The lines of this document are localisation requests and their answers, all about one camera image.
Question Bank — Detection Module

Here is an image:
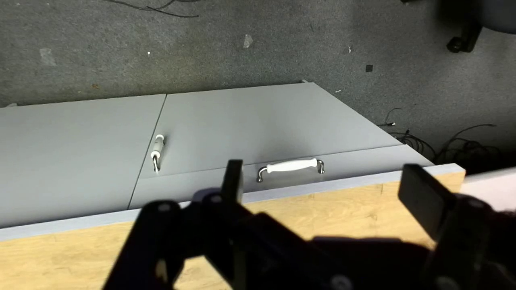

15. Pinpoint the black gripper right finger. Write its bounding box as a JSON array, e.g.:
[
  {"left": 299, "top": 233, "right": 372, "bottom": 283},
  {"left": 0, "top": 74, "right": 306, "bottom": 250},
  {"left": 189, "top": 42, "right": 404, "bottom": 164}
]
[{"left": 397, "top": 163, "right": 516, "bottom": 290}]

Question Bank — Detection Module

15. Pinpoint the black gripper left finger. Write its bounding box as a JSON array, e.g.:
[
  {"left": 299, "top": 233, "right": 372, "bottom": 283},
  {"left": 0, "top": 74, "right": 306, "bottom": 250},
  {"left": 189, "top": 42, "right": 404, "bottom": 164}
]
[{"left": 102, "top": 158, "right": 352, "bottom": 290}]

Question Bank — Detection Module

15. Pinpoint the grey cabinet drawer front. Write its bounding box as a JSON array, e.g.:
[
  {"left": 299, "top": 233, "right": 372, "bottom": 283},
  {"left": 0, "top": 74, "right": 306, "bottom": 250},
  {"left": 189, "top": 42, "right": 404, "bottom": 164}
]
[{"left": 128, "top": 143, "right": 436, "bottom": 209}]

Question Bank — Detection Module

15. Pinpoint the grey cabinet door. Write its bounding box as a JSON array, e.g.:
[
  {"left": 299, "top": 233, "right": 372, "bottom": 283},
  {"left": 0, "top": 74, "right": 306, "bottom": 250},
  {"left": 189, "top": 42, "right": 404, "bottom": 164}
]
[{"left": 141, "top": 80, "right": 404, "bottom": 179}]

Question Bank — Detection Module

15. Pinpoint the grey base cabinet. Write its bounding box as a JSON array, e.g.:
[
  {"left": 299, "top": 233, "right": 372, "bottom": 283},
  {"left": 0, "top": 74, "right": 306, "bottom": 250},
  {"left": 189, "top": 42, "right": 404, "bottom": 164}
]
[{"left": 0, "top": 79, "right": 468, "bottom": 243}]

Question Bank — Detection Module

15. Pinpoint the plain grey cabinet panel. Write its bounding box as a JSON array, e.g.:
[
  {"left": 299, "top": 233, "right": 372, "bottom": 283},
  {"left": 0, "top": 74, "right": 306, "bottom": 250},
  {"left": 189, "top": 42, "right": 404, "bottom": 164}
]
[{"left": 0, "top": 93, "right": 168, "bottom": 230}]

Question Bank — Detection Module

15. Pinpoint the white desk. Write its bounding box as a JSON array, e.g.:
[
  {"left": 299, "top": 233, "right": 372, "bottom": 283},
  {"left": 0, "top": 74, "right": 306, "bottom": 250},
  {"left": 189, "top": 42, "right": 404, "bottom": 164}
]
[{"left": 460, "top": 166, "right": 516, "bottom": 214}]

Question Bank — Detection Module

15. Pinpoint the black office chair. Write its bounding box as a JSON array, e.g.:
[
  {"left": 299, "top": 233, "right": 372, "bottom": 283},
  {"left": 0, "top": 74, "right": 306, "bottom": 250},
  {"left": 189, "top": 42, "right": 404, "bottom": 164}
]
[{"left": 401, "top": 0, "right": 516, "bottom": 55}]

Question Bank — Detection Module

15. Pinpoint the wooden countertop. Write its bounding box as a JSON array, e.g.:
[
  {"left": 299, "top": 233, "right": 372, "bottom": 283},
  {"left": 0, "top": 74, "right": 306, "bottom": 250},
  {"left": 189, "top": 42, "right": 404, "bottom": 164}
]
[{"left": 0, "top": 169, "right": 468, "bottom": 290}]

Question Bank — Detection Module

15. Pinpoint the black floor cable bundle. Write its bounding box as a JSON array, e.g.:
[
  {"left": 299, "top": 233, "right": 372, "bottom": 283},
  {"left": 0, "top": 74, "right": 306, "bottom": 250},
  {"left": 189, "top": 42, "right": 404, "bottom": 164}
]
[{"left": 378, "top": 106, "right": 510, "bottom": 174}]

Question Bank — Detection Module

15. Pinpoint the white chrome drawer handle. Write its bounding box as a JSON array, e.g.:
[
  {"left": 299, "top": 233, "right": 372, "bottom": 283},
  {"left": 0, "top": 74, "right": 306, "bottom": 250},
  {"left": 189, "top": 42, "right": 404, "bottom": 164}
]
[{"left": 256, "top": 156, "right": 327, "bottom": 185}]

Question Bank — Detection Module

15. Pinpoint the white chrome door handle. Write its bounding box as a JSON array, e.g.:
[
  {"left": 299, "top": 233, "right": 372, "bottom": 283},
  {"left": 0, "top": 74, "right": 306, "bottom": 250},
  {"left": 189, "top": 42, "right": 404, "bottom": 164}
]
[{"left": 149, "top": 132, "right": 168, "bottom": 174}]

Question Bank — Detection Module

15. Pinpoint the thin black floor cable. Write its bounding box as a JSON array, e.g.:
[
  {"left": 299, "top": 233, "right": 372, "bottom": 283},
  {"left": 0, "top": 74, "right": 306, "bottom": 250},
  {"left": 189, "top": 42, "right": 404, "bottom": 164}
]
[{"left": 107, "top": 0, "right": 202, "bottom": 21}]

